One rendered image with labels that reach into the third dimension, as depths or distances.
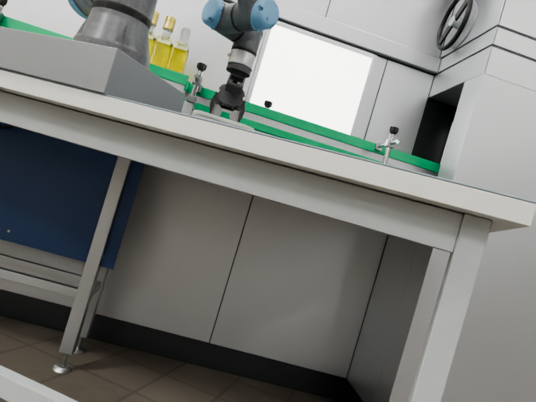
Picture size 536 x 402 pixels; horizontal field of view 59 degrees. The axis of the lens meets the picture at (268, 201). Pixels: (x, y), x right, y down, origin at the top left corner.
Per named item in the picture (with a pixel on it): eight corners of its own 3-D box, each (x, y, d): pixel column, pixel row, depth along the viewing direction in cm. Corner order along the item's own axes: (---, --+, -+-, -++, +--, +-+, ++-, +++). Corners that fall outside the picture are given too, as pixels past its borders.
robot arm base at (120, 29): (129, 57, 86) (143, 4, 86) (54, 39, 88) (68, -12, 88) (158, 80, 101) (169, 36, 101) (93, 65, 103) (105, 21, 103)
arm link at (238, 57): (257, 54, 132) (229, 45, 131) (252, 70, 132) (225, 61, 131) (254, 62, 140) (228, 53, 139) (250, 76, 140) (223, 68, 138)
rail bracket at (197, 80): (196, 110, 154) (207, 74, 154) (195, 100, 138) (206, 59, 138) (187, 108, 154) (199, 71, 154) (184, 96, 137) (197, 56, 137)
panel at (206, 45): (350, 142, 180) (375, 57, 181) (352, 140, 177) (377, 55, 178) (118, 67, 170) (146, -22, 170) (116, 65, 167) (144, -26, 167)
